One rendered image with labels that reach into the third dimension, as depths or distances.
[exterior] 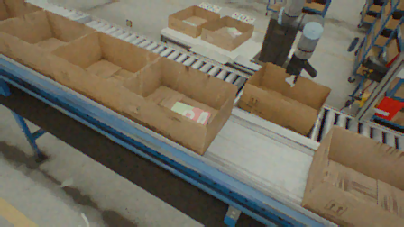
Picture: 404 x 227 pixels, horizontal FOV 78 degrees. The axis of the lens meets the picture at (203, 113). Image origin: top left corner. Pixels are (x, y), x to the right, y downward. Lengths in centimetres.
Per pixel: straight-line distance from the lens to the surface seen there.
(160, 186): 120
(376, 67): 160
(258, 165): 101
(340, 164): 117
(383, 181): 122
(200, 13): 245
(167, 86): 127
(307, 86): 156
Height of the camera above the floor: 165
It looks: 42 degrees down
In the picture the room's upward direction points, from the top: 9 degrees clockwise
